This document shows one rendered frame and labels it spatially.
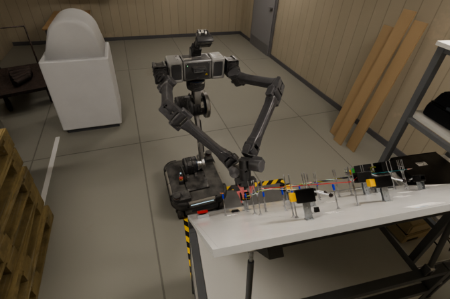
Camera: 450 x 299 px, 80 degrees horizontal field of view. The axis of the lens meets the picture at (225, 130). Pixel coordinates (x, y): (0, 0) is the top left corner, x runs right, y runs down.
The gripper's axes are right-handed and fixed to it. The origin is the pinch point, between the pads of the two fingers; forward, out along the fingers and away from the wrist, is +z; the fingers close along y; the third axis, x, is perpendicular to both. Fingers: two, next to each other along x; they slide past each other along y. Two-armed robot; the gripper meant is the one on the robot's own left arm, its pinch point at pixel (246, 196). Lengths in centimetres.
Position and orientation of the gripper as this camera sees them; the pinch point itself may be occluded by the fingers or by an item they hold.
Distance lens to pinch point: 138.9
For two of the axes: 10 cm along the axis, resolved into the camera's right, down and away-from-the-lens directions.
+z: 0.7, 9.8, 1.8
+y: 9.8, -0.9, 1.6
